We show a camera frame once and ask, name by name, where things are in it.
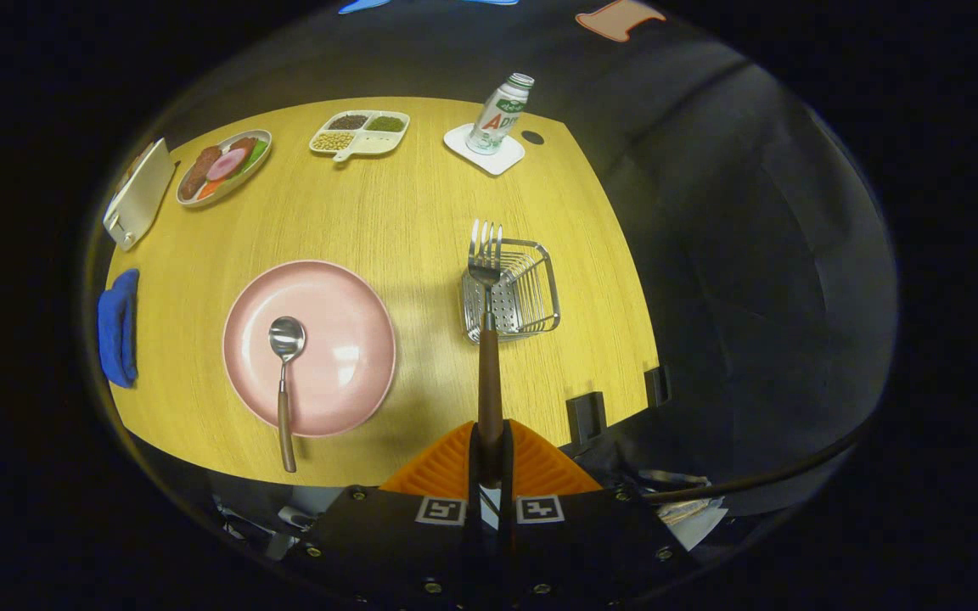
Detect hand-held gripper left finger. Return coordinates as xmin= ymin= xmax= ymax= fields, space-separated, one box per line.
xmin=281 ymin=420 xmax=490 ymax=611

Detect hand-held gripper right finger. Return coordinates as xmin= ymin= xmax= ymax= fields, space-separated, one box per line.
xmin=489 ymin=420 xmax=702 ymax=611

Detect wooden-handled metal fork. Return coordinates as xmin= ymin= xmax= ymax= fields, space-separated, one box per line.
xmin=467 ymin=220 xmax=507 ymax=489

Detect wooden-handled metal spoon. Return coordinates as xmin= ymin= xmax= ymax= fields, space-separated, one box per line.
xmin=268 ymin=316 xmax=307 ymax=474

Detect white paper sheets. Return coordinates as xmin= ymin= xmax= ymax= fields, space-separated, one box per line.
xmin=657 ymin=496 xmax=729 ymax=551

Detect pink round plate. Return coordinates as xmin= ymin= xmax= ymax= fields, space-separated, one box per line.
xmin=222 ymin=260 xmax=397 ymax=439

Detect blue cloth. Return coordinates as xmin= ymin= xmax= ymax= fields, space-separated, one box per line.
xmin=98 ymin=269 xmax=140 ymax=389

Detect white square coaster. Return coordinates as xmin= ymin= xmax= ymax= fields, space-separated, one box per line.
xmin=443 ymin=123 xmax=526 ymax=177

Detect white divided snack tray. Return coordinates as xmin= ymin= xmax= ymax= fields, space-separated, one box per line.
xmin=309 ymin=109 xmax=411 ymax=162

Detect oval plate of food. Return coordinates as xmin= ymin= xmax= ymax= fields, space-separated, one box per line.
xmin=176 ymin=129 xmax=273 ymax=209

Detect white toaster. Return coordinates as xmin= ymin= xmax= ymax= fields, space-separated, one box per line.
xmin=103 ymin=138 xmax=177 ymax=252

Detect white drink bottle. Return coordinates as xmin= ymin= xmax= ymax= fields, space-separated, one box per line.
xmin=466 ymin=73 xmax=535 ymax=155

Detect black cable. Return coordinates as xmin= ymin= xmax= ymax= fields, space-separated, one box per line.
xmin=642 ymin=416 xmax=868 ymax=503

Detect metal wire basket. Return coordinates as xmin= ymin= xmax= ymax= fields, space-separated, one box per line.
xmin=461 ymin=238 xmax=561 ymax=344

